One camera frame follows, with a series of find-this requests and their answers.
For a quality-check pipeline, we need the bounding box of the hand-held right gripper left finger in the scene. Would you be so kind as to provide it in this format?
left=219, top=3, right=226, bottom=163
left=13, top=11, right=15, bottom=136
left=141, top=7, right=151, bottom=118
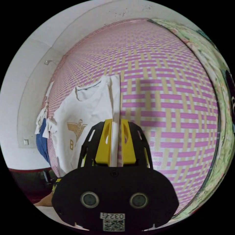
left=95, top=119, right=113, bottom=165

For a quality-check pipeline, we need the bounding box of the bed with pink woven mat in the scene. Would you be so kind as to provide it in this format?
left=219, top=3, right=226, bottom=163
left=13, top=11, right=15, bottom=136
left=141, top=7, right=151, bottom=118
left=42, top=18, right=235, bottom=221

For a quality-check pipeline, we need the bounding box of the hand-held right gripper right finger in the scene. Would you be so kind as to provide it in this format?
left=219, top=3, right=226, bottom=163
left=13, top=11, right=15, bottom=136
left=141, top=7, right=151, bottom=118
left=121, top=119, right=137, bottom=165

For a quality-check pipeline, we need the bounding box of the white long sleeve shirt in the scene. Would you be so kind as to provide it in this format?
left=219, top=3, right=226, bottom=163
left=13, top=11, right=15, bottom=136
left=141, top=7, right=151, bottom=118
left=42, top=74, right=122, bottom=177

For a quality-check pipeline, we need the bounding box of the person's left hand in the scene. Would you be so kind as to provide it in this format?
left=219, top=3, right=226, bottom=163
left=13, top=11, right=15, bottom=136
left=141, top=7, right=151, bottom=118
left=34, top=194, right=54, bottom=207

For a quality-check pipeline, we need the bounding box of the pile of clothes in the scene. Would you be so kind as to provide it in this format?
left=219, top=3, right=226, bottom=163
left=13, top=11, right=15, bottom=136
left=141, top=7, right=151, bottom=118
left=35, top=106, right=55, bottom=163

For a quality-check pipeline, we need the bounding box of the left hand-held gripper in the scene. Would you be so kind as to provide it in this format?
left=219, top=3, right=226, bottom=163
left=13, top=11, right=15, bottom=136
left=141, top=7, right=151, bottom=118
left=43, top=169, right=62, bottom=193

